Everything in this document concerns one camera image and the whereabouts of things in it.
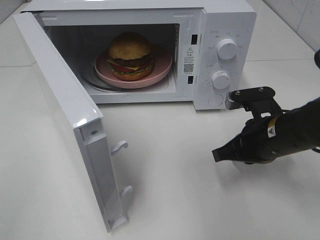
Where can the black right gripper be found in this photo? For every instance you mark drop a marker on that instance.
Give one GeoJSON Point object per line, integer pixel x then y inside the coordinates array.
{"type": "Point", "coordinates": [251, 148]}

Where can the white microwave oven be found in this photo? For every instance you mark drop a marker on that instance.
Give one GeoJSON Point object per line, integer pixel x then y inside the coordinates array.
{"type": "Point", "coordinates": [189, 29]}

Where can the glass microwave turntable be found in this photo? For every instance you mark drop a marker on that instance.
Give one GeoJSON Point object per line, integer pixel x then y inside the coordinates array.
{"type": "Point", "coordinates": [89, 75]}

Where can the burger with sesame-free bun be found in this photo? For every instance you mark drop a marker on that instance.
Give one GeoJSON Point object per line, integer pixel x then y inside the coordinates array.
{"type": "Point", "coordinates": [130, 56]}

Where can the white microwave door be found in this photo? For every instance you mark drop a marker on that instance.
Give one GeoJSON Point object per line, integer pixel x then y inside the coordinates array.
{"type": "Point", "coordinates": [77, 117]}

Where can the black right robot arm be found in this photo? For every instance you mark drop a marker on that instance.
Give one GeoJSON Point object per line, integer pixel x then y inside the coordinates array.
{"type": "Point", "coordinates": [297, 130]}

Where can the pink round plate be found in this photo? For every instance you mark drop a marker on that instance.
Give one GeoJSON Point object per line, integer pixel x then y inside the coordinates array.
{"type": "Point", "coordinates": [162, 63]}

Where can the round white door button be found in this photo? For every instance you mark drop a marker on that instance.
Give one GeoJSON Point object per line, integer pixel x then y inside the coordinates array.
{"type": "Point", "coordinates": [215, 100]}

